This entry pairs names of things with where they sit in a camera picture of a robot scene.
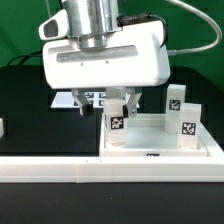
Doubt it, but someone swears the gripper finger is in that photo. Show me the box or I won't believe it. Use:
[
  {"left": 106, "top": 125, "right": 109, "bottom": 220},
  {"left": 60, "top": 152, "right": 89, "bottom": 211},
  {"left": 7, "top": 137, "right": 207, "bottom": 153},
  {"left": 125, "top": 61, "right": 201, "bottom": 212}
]
[
  {"left": 122, "top": 87, "right": 142, "bottom": 118},
  {"left": 71, "top": 89, "right": 93, "bottom": 117}
]

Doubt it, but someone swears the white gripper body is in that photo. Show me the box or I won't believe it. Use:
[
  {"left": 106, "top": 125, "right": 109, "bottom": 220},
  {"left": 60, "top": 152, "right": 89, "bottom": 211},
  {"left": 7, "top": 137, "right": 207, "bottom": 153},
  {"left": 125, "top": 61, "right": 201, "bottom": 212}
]
[{"left": 43, "top": 21, "right": 170, "bottom": 89}]

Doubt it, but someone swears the white square table top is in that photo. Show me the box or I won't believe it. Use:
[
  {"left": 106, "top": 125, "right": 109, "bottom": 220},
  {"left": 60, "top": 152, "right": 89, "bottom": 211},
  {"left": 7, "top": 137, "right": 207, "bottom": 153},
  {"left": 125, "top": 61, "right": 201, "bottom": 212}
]
[{"left": 99, "top": 114, "right": 208, "bottom": 157}]

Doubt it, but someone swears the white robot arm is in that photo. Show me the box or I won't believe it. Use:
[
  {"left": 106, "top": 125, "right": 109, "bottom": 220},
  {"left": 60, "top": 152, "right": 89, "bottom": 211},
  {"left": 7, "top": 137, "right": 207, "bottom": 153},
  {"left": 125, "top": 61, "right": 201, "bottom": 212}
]
[{"left": 39, "top": 0, "right": 170, "bottom": 117}]

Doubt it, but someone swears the white base marker plate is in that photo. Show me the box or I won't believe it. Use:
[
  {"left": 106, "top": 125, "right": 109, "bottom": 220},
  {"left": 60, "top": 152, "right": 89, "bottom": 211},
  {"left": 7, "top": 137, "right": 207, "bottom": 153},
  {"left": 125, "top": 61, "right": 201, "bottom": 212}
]
[{"left": 50, "top": 90, "right": 141, "bottom": 109}]

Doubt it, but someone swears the white block left edge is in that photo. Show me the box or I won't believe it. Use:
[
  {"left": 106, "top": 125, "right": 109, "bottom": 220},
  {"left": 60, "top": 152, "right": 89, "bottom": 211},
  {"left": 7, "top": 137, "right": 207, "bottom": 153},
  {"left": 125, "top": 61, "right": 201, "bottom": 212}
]
[{"left": 0, "top": 118, "right": 4, "bottom": 139}]

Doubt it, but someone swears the white L-shaped obstacle fence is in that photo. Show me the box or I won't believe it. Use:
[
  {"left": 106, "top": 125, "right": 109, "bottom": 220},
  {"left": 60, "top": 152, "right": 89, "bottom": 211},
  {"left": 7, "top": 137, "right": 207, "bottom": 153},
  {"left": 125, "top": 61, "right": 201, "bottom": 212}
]
[{"left": 0, "top": 126, "right": 224, "bottom": 183}]

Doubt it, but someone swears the black cable bundle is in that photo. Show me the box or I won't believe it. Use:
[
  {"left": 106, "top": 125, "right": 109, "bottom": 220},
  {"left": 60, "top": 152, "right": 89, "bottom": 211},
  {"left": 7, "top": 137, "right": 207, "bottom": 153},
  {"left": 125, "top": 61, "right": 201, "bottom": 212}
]
[{"left": 6, "top": 49, "right": 44, "bottom": 67}]

